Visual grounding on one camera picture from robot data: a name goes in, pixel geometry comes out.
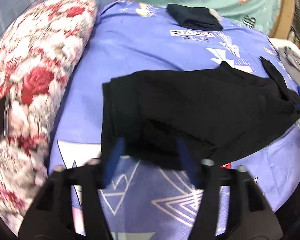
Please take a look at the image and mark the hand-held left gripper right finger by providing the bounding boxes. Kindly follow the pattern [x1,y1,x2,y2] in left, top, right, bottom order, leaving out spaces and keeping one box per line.
[178,139,283,240]

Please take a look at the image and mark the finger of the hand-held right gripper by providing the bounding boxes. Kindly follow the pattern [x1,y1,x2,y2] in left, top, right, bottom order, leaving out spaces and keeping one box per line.
[259,56,300,117]

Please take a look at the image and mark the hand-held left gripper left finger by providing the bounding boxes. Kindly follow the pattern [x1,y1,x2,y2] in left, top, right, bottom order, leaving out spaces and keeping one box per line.
[17,138,127,240]

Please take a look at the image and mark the black pants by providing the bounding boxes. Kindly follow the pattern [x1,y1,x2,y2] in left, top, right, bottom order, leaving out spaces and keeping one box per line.
[101,61,300,170]

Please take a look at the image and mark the grey garment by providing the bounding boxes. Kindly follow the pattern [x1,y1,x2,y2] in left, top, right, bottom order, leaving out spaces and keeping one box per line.
[276,45,300,87]

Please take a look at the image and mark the red floral pillow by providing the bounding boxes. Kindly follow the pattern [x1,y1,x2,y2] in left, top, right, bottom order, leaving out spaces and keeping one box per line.
[0,0,98,237]

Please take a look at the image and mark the purple printed bedsheet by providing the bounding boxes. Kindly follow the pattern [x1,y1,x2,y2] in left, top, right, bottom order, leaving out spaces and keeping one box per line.
[47,0,300,240]

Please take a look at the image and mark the folded navy garment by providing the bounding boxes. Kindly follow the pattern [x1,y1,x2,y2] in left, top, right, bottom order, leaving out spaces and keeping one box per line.
[167,4,223,31]

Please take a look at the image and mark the wooden furniture frame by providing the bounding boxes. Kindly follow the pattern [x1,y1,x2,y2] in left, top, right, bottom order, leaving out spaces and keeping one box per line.
[268,0,300,53]

